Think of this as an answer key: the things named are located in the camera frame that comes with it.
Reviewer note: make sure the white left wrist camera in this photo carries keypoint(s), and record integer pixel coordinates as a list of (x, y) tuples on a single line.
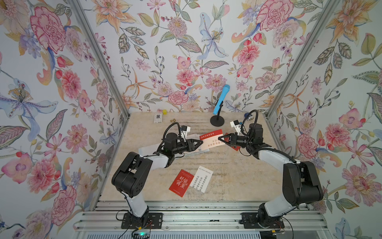
[(185, 130)]

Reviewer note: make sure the cream card red top band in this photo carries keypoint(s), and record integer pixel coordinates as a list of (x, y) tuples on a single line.
[(210, 140)]

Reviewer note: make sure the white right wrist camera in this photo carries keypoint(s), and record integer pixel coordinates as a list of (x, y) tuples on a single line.
[(236, 124)]

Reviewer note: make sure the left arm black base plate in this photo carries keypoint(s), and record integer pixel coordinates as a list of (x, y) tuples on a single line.
[(147, 221)]

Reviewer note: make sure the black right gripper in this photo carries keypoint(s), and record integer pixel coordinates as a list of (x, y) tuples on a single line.
[(231, 144)]

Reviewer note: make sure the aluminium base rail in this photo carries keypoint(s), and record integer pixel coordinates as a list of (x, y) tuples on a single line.
[(207, 216)]

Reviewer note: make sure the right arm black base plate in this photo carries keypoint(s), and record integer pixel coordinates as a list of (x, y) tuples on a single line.
[(255, 221)]

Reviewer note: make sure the aluminium corner post left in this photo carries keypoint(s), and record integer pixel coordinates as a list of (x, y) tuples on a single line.
[(91, 37)]

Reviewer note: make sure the aluminium corner post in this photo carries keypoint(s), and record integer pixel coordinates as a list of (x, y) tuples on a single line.
[(323, 17), (91, 37)]

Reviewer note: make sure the white card black text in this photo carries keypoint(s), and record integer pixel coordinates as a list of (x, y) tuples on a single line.
[(201, 179)]

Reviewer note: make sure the white playing card box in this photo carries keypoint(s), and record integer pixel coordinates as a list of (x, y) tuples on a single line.
[(158, 118)]

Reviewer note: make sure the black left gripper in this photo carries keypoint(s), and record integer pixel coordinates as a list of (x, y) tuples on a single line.
[(189, 147)]

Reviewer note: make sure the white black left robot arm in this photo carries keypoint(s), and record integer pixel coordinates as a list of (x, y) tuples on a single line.
[(130, 178)]

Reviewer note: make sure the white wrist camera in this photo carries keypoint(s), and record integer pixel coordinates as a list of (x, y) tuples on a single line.
[(185, 130), (236, 124)]

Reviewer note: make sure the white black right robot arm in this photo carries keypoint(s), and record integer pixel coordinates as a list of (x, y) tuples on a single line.
[(301, 184)]

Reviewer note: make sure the red card pink characters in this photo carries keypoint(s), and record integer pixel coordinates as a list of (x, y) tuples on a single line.
[(181, 183)]

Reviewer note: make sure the aluminium corner post right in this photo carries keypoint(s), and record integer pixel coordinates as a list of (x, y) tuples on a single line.
[(323, 17)]

